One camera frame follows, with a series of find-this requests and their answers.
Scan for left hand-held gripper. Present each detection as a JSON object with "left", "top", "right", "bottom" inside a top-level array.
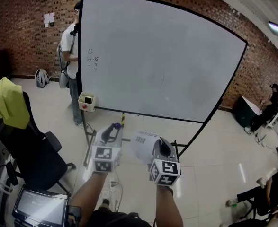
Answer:
[{"left": 90, "top": 123, "right": 124, "bottom": 174}]

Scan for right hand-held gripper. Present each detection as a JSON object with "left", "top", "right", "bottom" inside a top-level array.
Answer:
[{"left": 149, "top": 137, "right": 182, "bottom": 187}]

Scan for white paper sheet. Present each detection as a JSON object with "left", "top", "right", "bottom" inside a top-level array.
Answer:
[{"left": 130, "top": 129, "right": 162, "bottom": 166}]

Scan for whiteboard with black frame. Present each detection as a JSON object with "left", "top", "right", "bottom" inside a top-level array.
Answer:
[{"left": 77, "top": 0, "right": 249, "bottom": 167}]

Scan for person's right forearm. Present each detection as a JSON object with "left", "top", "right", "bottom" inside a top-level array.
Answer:
[{"left": 155, "top": 185, "right": 184, "bottom": 227}]

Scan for person's left forearm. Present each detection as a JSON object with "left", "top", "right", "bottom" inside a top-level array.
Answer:
[{"left": 70, "top": 171, "right": 108, "bottom": 212}]

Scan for small box with red button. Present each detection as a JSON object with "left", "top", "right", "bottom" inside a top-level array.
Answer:
[{"left": 78, "top": 92, "right": 96, "bottom": 113}]

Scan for black office chair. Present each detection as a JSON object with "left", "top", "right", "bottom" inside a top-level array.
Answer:
[{"left": 0, "top": 91, "right": 77, "bottom": 196}]

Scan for person's black clothing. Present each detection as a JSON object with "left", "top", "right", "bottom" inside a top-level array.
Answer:
[{"left": 86, "top": 199, "right": 153, "bottom": 227}]

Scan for dark green box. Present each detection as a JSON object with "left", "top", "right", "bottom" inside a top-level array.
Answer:
[{"left": 234, "top": 95, "right": 262, "bottom": 128}]

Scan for grey backpack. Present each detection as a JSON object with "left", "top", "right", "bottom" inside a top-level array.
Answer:
[{"left": 35, "top": 69, "right": 51, "bottom": 88}]

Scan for black tablet screen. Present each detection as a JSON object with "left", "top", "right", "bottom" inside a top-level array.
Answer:
[{"left": 12, "top": 187, "right": 70, "bottom": 227}]

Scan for yellow-green cloth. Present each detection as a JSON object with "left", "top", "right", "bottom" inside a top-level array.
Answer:
[{"left": 0, "top": 77, "right": 30, "bottom": 130}]

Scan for dark brown cabinet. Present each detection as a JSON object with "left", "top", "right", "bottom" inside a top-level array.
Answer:
[{"left": 0, "top": 50, "right": 10, "bottom": 79}]

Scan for white taped sheets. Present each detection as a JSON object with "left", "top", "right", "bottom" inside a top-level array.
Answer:
[{"left": 43, "top": 12, "right": 55, "bottom": 28}]

